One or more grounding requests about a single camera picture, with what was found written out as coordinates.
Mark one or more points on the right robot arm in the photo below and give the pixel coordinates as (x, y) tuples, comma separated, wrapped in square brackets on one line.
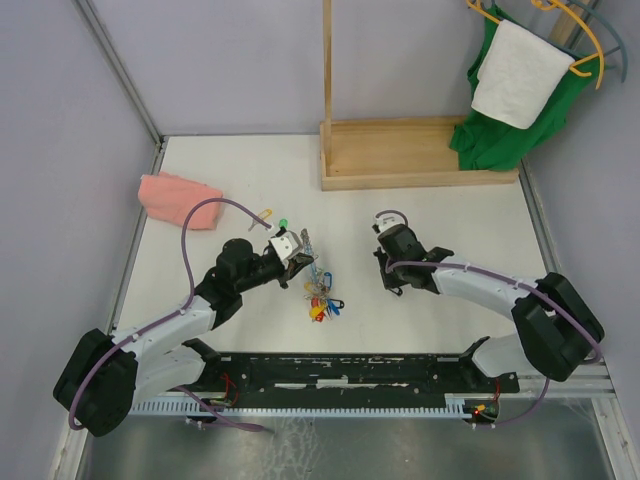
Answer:
[(555, 331)]

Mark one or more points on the white towel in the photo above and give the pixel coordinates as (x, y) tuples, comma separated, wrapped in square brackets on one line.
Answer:
[(518, 75)]

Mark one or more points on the green cloth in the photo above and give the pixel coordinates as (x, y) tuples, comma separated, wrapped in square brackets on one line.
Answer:
[(483, 143)]

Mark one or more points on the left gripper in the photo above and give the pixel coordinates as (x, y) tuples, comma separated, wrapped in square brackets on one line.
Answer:
[(294, 267)]

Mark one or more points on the yellow tag key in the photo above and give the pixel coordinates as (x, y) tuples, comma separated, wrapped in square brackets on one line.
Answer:
[(261, 219)]

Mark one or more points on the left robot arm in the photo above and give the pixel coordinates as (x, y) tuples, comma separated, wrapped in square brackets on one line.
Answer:
[(108, 374)]

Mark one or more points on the metal keyring plate with keys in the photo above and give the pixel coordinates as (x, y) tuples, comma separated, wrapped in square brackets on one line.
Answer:
[(323, 306)]

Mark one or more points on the grey-green hanger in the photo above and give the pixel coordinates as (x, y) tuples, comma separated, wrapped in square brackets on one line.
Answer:
[(591, 8)]

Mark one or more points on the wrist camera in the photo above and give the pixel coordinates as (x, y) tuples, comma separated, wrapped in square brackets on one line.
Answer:
[(286, 245), (386, 219)]

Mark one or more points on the pink folded towel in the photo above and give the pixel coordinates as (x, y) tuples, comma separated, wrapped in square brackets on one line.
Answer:
[(170, 198)]

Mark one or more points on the metal corner frame post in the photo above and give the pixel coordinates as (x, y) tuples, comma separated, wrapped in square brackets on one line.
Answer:
[(89, 13)]

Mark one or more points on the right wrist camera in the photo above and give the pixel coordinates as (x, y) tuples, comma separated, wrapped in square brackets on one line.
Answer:
[(386, 219)]

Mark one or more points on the wooden rack stand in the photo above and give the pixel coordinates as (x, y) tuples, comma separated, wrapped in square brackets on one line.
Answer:
[(389, 153)]

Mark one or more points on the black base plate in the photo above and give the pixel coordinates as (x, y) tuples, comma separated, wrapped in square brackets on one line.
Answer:
[(319, 381)]

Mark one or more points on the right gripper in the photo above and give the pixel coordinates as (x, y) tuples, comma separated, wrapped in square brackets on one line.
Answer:
[(388, 280)]

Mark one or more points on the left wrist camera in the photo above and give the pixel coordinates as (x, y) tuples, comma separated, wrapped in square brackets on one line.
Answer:
[(286, 245)]

